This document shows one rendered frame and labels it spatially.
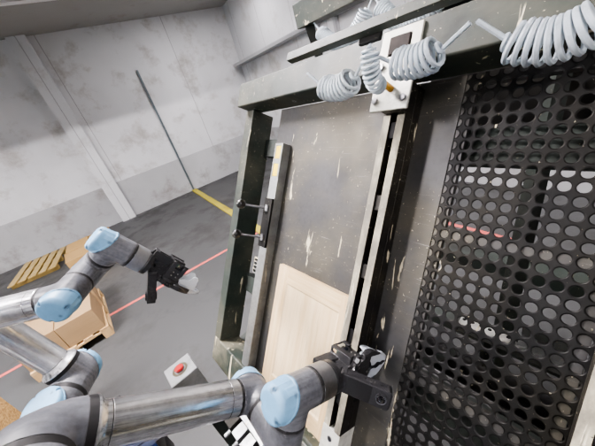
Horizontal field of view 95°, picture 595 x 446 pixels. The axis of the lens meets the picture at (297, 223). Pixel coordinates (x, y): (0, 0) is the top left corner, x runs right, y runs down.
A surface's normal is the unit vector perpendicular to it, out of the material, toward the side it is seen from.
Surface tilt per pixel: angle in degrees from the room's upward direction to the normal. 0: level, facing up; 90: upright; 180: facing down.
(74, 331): 90
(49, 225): 90
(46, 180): 90
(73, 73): 90
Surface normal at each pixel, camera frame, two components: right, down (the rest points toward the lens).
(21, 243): 0.56, 0.26
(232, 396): 0.65, -0.52
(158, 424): 0.67, -0.07
